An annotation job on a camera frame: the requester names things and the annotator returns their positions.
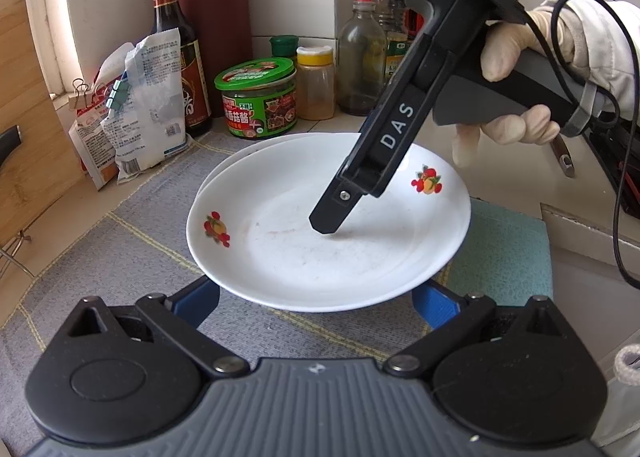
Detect large white fruit-pattern plate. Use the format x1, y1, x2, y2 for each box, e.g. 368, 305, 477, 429
186, 133, 471, 313

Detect right gloved hand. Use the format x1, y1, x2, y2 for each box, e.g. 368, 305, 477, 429
435, 0, 639, 166

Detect grey teal checked cloth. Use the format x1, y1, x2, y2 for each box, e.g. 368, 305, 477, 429
1, 133, 553, 456

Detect clear oil bottle red cap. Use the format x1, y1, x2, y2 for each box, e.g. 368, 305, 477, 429
336, 0, 387, 117

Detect yellow-lid spice jar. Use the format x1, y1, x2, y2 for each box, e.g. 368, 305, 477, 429
296, 45, 335, 121

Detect green-cap small jar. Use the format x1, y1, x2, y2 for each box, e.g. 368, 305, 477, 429
269, 34, 299, 61

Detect white plastic food bag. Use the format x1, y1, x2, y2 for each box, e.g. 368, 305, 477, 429
68, 29, 188, 189

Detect bamboo cutting board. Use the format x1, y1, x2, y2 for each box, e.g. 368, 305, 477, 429
1, 0, 84, 245

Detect green-lid sauce jar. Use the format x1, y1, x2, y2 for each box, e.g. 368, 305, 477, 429
214, 57, 297, 139

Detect dark red knife block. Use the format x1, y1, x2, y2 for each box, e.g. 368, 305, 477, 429
178, 0, 254, 118

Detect dark soy sauce bottle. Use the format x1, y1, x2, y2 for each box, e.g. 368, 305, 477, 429
153, 0, 213, 138

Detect black cable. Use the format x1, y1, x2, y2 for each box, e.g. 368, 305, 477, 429
522, 0, 640, 293

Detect metal wire rack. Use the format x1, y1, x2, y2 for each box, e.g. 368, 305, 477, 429
0, 231, 36, 281

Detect black-handled santoku knife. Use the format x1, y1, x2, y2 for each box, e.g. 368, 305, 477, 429
0, 125, 22, 165

